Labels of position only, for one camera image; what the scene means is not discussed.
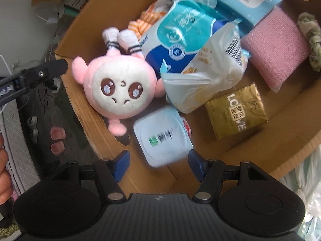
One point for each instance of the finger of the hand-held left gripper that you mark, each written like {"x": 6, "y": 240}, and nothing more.
{"x": 50, "y": 69}

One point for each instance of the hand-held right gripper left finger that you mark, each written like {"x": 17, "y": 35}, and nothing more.
{"x": 121, "y": 164}

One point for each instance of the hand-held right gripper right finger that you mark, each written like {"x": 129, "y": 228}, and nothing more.
{"x": 196, "y": 164}

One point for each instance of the brown cardboard box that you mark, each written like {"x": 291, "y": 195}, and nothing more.
{"x": 150, "y": 178}

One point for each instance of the small white tissue pack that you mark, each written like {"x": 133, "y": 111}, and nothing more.
{"x": 160, "y": 135}

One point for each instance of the pink plush toy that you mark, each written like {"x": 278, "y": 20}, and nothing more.
{"x": 112, "y": 85}

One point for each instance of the gold tissue pack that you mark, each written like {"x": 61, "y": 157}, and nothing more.
{"x": 235, "y": 110}

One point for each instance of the white yellow-print tissue pack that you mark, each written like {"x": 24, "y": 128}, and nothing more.
{"x": 208, "y": 80}

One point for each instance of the orange striped towel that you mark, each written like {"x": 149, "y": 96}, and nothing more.
{"x": 148, "y": 17}

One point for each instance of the pink sponge cloth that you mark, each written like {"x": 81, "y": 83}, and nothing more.
{"x": 273, "y": 47}

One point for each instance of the green scrunchie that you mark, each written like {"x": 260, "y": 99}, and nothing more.
{"x": 312, "y": 35}

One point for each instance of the person's left hand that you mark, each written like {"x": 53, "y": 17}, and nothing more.
{"x": 4, "y": 175}

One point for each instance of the grey ribbed mat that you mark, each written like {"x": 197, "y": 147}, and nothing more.
{"x": 20, "y": 143}

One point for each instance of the white printed plastic bag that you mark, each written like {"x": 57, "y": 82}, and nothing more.
{"x": 308, "y": 193}

